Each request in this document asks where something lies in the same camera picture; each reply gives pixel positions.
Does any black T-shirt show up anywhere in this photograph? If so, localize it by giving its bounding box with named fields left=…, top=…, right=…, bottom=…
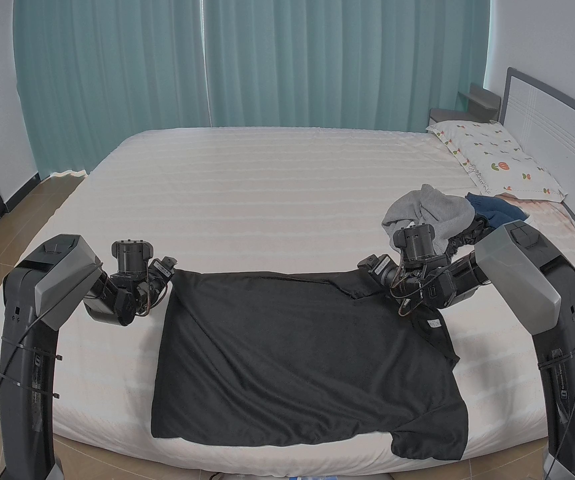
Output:
left=150, top=268, right=469, bottom=461

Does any blue-green curtain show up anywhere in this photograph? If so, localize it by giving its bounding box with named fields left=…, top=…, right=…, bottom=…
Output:
left=202, top=0, right=488, bottom=131
left=12, top=0, right=210, bottom=179

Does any pile of clothes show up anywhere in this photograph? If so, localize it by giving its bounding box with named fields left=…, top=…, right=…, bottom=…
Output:
left=382, top=184, right=531, bottom=259

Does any bed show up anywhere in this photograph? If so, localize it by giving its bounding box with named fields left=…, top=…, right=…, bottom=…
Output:
left=0, top=66, right=575, bottom=476

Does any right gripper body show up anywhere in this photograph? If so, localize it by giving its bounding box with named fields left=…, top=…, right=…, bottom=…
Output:
left=369, top=254, right=403, bottom=292

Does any white printed pillow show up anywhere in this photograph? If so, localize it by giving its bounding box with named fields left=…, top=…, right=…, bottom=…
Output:
left=426, top=119, right=567, bottom=203

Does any grey bedside table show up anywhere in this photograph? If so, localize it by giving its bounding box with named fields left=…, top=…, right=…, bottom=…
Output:
left=429, top=83, right=501, bottom=125

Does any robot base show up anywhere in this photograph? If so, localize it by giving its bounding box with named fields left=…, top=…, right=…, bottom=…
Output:
left=247, top=473, right=348, bottom=480

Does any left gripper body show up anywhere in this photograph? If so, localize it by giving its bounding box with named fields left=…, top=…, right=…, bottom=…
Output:
left=145, top=255, right=177, bottom=295

